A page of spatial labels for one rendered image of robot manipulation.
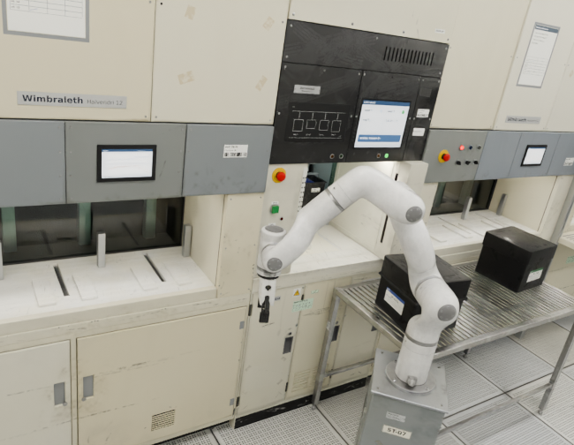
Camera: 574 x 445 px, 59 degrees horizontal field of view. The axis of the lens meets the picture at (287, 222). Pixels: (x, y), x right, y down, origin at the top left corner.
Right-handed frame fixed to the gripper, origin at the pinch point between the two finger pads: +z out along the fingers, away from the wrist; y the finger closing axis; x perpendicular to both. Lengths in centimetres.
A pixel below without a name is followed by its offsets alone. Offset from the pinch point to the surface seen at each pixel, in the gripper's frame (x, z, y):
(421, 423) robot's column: -61, 34, -15
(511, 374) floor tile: -185, 102, 103
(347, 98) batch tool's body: -32, -67, 63
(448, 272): -86, 0, 42
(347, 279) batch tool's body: -51, 23, 72
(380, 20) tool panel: -41, -99, 67
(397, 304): -66, 16, 39
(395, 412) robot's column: -52, 32, -11
